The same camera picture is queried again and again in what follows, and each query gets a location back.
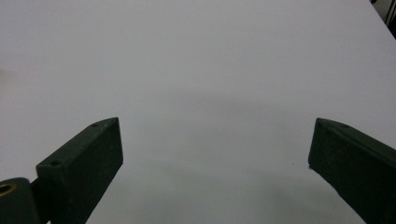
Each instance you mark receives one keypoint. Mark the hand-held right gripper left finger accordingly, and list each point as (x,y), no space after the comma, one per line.
(81,168)

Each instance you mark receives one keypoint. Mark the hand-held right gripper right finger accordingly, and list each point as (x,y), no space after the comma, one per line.
(355,168)

